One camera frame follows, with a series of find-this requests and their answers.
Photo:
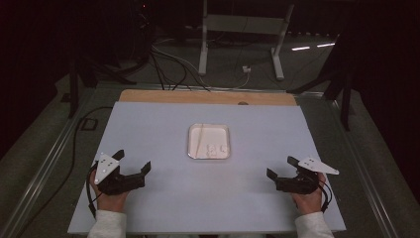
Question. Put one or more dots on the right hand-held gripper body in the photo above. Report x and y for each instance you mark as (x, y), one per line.
(298, 184)

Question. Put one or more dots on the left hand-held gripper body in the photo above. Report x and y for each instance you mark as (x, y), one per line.
(119, 183)

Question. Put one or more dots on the white marshmallow piece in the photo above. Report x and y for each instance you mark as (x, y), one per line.
(211, 154)
(210, 147)
(224, 148)

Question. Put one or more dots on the white rectangular tray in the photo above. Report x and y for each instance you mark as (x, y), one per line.
(216, 135)

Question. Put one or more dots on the person's left hand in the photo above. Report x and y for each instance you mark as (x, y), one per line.
(110, 202)

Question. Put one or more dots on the person's right hand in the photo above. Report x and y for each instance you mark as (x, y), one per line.
(310, 203)

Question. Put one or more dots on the pale blue table board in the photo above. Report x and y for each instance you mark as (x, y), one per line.
(198, 198)

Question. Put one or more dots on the wooden table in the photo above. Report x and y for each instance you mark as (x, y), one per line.
(181, 96)

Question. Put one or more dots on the black tripod stand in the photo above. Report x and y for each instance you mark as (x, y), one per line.
(73, 89)
(345, 95)

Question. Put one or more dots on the white plug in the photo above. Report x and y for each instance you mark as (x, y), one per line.
(246, 69)

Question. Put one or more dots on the grey metal stand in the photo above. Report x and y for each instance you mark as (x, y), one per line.
(244, 24)

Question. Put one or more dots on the black square floor frame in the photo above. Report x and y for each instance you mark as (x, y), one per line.
(89, 124)

